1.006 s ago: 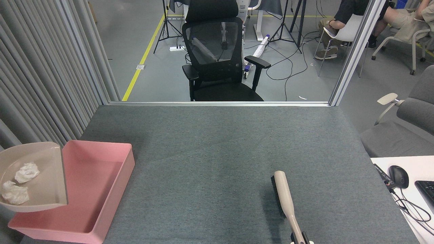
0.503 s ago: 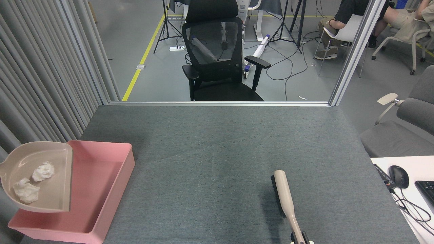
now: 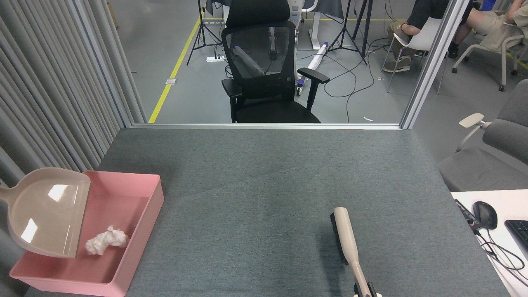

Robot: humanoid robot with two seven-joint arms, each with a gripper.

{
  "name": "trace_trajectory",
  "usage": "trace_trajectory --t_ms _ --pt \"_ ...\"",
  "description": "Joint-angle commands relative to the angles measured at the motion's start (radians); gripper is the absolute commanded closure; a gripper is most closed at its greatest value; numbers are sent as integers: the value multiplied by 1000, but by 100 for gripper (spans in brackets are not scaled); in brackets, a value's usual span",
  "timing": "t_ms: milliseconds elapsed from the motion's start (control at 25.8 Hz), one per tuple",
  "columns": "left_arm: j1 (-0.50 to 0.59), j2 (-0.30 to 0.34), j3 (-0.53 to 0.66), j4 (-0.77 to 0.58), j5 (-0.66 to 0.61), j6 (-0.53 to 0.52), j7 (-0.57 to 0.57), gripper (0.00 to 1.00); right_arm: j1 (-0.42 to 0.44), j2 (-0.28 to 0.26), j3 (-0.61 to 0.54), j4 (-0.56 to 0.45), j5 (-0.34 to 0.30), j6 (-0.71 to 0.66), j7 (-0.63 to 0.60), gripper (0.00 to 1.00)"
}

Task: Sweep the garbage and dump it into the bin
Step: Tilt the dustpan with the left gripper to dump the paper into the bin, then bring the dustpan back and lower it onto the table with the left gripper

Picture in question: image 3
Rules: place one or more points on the black tripod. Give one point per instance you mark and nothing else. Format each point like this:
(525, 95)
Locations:
(201, 24)
(345, 29)

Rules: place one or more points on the metal floor socket plate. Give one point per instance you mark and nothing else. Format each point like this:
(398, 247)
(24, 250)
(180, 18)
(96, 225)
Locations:
(171, 81)

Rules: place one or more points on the white plastic chair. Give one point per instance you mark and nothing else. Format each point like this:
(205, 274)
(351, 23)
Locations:
(425, 35)

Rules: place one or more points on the white power strip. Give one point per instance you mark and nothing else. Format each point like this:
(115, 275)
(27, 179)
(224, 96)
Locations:
(214, 59)

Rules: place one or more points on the beige brush with black bristles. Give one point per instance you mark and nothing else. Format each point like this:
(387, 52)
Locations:
(344, 231)

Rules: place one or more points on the pink plastic bin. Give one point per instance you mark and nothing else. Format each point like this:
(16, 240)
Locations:
(123, 206)

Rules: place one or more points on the grey curtain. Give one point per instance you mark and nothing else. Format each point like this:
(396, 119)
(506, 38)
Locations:
(33, 82)

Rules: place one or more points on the white wrapped roll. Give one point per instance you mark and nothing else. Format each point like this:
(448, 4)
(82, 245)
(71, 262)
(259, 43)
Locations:
(317, 57)

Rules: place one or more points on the black keyboard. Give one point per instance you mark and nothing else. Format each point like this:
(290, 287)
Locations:
(519, 233)

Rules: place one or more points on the white desk leg column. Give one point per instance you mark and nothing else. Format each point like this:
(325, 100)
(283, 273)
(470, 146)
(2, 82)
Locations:
(315, 29)

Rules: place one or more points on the black computer mouse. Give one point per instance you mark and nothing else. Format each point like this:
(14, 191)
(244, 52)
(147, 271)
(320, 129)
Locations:
(486, 214)

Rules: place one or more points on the grey office chair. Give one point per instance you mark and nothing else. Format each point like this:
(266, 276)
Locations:
(486, 169)

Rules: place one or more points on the dark cloth cover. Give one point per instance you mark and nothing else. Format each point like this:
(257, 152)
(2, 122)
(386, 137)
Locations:
(330, 10)

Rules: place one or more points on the white stand on wheels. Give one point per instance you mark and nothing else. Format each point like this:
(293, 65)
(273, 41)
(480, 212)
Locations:
(293, 12)

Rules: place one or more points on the white chair with wheels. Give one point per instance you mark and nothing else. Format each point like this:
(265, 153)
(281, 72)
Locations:
(504, 57)

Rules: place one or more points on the person in khaki shorts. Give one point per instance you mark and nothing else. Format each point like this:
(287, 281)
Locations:
(495, 24)

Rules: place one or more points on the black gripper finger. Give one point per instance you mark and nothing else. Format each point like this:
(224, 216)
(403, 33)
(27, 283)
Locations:
(371, 289)

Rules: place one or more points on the black mesh office chair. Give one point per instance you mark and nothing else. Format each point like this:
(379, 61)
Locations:
(272, 111)

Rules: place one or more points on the white desk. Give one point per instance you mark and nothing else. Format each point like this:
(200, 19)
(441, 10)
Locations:
(507, 206)

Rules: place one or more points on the beige plastic dustpan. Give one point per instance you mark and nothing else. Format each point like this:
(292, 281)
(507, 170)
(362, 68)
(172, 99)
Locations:
(45, 214)

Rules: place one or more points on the person in black shirt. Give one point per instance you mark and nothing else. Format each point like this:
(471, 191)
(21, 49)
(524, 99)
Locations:
(425, 12)

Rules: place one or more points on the silver table edge rail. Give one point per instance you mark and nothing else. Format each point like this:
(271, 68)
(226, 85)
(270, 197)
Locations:
(268, 126)

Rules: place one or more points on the silver slanted post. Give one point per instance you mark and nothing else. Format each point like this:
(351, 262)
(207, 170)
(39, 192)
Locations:
(433, 62)

